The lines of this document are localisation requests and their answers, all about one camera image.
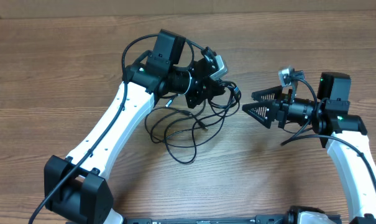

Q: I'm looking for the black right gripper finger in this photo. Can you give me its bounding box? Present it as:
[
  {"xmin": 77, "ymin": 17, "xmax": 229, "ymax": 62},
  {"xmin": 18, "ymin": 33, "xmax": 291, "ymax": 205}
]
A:
[
  {"xmin": 251, "ymin": 86, "xmax": 283, "ymax": 101},
  {"xmin": 242, "ymin": 100, "xmax": 279, "ymax": 129}
]

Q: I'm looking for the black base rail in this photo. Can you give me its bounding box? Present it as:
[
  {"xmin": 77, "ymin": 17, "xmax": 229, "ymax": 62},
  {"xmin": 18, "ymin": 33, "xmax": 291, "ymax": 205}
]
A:
[{"xmin": 122, "ymin": 205, "xmax": 342, "ymax": 224}]

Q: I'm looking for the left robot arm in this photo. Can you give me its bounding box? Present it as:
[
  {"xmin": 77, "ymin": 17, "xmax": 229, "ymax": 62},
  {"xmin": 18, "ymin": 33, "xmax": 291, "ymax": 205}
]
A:
[{"xmin": 40, "ymin": 30, "xmax": 227, "ymax": 223}]

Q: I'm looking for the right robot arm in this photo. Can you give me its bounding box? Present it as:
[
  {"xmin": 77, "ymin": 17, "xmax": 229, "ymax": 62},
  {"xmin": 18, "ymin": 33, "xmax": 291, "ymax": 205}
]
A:
[{"xmin": 242, "ymin": 69, "xmax": 376, "ymax": 223}]

